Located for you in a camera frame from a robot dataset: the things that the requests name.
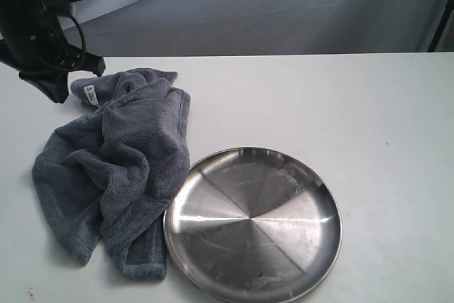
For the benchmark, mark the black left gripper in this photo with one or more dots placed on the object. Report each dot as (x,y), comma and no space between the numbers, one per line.
(35,44)

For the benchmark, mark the blue-grey fleece towel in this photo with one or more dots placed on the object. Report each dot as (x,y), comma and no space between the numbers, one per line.
(109,176)

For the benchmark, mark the grey fabric backdrop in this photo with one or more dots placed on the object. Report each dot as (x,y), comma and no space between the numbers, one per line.
(256,27)

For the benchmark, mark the round stainless steel plate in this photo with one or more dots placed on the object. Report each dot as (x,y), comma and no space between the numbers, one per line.
(252,224)

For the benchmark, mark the black backdrop stand pole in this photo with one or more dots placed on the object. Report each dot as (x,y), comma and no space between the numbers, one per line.
(441,26)

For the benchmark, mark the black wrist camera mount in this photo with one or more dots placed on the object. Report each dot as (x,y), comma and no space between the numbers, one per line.
(60,7)

